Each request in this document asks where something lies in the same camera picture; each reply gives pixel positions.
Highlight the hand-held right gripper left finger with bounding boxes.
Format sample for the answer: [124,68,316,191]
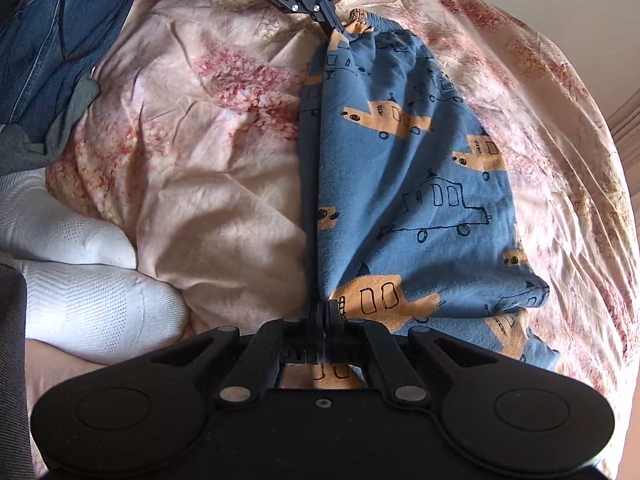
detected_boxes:
[134,300,325,407]

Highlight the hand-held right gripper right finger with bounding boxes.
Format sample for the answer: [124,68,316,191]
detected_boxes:
[326,300,512,407]

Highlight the blue pants with orange print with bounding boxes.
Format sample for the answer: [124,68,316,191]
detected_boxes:
[297,7,562,392]

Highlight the floral pink bed sheet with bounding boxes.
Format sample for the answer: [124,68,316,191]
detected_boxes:
[25,0,638,466]

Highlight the white sock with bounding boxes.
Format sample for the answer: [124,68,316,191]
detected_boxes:
[0,169,139,270]
[19,259,190,367]

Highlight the blue denim jeans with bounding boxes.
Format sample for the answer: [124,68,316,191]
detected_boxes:
[0,0,168,143]

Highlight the grey cloth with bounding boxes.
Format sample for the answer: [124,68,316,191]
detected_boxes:
[0,76,102,177]

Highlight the dark grey trousers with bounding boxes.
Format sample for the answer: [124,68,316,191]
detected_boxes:
[0,260,38,480]

